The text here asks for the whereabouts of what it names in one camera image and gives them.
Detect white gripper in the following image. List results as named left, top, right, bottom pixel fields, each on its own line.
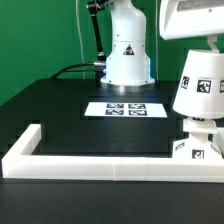
left=159, top=0, right=224, bottom=53

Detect white lamp shade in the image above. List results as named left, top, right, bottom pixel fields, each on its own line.
left=173, top=50, right=224, bottom=119

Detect white lamp base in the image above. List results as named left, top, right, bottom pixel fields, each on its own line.
left=172, top=117, right=222, bottom=160

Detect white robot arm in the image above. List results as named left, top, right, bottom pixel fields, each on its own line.
left=87, top=0, right=224, bottom=92

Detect white marker sheet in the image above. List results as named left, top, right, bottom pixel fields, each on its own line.
left=85, top=102, right=167, bottom=118

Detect black cable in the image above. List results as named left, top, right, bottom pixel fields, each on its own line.
left=50, top=61, right=108, bottom=80

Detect thin white cable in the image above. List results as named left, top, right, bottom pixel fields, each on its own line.
left=75, top=0, right=86, bottom=80

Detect white U-shaped fence frame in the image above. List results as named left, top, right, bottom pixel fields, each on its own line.
left=2, top=124, right=224, bottom=183

